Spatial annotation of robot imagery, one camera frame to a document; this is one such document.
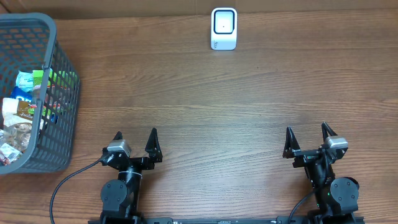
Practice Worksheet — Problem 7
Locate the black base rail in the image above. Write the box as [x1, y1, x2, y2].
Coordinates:
[87, 216, 365, 224]

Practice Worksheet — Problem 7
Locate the beige cookie bag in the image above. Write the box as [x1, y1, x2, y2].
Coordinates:
[2, 98, 35, 153]

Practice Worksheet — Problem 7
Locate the grey plastic shopping basket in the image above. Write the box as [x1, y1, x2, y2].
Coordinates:
[1, 12, 80, 175]

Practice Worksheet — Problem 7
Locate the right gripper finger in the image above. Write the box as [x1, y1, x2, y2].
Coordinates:
[282, 126, 301, 158]
[321, 122, 337, 142]

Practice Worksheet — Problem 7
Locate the light teal snack packet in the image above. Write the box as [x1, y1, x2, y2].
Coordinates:
[16, 71, 34, 92]

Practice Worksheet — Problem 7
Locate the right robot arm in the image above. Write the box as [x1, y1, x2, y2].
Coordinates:
[282, 122, 364, 223]

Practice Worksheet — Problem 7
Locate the white barcode scanner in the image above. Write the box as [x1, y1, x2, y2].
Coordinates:
[210, 7, 238, 50]

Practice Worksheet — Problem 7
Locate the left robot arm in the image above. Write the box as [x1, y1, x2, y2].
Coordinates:
[99, 128, 163, 223]

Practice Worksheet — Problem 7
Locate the green snack bag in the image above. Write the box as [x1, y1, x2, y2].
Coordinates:
[32, 70, 80, 95]

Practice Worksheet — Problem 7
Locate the blue Oreo packet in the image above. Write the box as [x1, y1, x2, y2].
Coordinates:
[10, 86, 32, 103]

